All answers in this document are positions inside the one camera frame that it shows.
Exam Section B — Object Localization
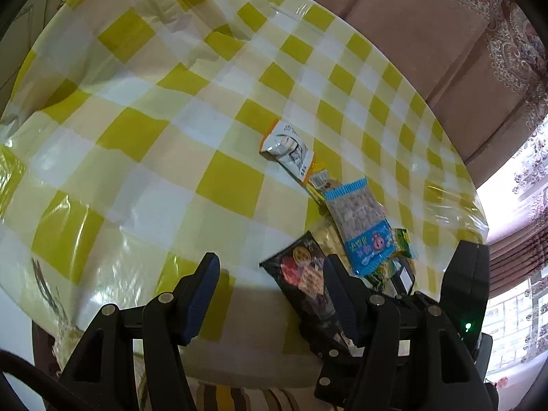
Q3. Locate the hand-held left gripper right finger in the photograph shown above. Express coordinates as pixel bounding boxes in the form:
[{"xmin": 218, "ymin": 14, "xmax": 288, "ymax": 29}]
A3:
[{"xmin": 322, "ymin": 254, "xmax": 489, "ymax": 411}]

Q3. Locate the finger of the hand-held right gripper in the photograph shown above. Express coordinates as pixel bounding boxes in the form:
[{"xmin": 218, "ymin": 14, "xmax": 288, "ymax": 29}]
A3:
[
  {"xmin": 300, "ymin": 323, "xmax": 364, "ymax": 407},
  {"xmin": 387, "ymin": 258, "xmax": 444, "ymax": 309}
]

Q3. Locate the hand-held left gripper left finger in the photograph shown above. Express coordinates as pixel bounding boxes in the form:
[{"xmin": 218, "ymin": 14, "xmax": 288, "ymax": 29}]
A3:
[{"xmin": 58, "ymin": 252, "xmax": 221, "ymax": 411}]

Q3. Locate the black zigzag-edged snack packet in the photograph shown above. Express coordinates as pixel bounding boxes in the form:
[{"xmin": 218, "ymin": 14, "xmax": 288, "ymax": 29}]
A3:
[{"xmin": 260, "ymin": 231, "xmax": 343, "ymax": 347}]

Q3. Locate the white orange-edged snack packet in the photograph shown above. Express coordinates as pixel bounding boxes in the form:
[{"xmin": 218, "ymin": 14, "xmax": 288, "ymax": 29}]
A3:
[{"xmin": 258, "ymin": 120, "xmax": 317, "ymax": 185}]

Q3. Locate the small green snack packet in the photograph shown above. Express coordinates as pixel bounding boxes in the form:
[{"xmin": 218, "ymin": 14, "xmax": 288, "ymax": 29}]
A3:
[{"xmin": 364, "ymin": 261, "xmax": 399, "ymax": 288}]

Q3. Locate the bright window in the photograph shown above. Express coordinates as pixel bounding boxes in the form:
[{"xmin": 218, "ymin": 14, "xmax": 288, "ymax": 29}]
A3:
[{"xmin": 475, "ymin": 124, "xmax": 548, "ymax": 373}]

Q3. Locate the blue puffed-ball snack packet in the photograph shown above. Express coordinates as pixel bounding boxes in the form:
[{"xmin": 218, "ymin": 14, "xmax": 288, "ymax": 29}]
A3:
[{"xmin": 323, "ymin": 177, "xmax": 397, "ymax": 277}]

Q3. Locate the striped brown towel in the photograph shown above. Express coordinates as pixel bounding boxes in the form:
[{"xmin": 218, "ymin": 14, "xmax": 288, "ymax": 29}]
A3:
[{"xmin": 184, "ymin": 381, "xmax": 322, "ymax": 411}]

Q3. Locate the yellow snack packet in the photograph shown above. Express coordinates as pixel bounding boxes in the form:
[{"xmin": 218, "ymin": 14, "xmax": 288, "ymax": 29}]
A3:
[{"xmin": 308, "ymin": 169, "xmax": 343, "ymax": 202}]

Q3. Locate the yellow checked plastic tablecloth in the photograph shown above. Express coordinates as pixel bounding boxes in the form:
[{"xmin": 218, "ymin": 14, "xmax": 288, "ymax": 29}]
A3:
[{"xmin": 0, "ymin": 0, "xmax": 489, "ymax": 390}]

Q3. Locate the ornate lace curtain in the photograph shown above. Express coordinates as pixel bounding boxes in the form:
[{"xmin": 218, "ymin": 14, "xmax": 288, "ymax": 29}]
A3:
[{"xmin": 432, "ymin": 0, "xmax": 548, "ymax": 292}]

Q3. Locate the pink curtain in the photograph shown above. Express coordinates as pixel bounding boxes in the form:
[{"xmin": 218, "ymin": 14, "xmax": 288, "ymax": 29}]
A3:
[{"xmin": 248, "ymin": 0, "xmax": 536, "ymax": 176}]

